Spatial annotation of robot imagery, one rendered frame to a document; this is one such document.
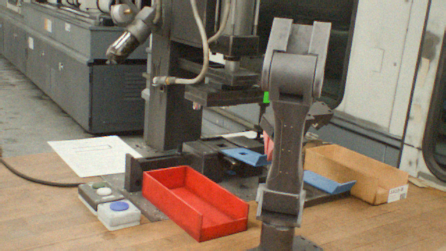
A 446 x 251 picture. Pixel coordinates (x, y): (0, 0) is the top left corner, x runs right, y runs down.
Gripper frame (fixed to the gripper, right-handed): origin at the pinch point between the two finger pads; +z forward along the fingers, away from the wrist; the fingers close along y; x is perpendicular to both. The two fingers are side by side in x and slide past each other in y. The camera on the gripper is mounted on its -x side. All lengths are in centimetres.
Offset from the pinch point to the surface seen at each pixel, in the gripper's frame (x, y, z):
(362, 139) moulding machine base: -61, 17, 18
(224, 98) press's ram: 4.0, 17.7, -3.6
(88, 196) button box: 38.1, 8.4, 14.1
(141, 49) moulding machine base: -120, 275, 153
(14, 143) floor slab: -20, 258, 233
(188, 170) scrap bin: 13.2, 9.7, 11.8
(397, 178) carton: -35.6, -11.9, 1.7
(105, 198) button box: 35.4, 6.0, 12.6
